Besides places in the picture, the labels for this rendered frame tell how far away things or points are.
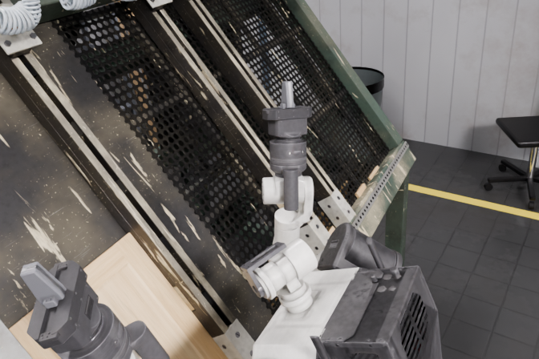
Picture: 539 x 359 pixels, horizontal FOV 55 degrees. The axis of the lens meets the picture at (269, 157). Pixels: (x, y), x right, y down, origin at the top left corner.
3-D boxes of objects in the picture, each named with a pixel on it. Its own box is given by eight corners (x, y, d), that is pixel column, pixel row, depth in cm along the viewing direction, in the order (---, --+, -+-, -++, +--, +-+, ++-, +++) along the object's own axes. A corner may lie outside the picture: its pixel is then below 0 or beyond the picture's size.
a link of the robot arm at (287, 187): (304, 153, 127) (304, 197, 129) (261, 155, 126) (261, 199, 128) (311, 162, 116) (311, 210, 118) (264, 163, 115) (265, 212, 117)
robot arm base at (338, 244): (376, 264, 123) (407, 247, 114) (367, 312, 114) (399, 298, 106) (324, 234, 120) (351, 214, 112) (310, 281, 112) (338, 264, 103)
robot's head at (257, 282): (307, 279, 93) (288, 244, 92) (269, 307, 90) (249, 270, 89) (292, 274, 99) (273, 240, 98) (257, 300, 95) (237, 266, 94)
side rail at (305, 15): (380, 155, 254) (399, 146, 247) (249, -31, 244) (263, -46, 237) (385, 148, 260) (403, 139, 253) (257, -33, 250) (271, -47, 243)
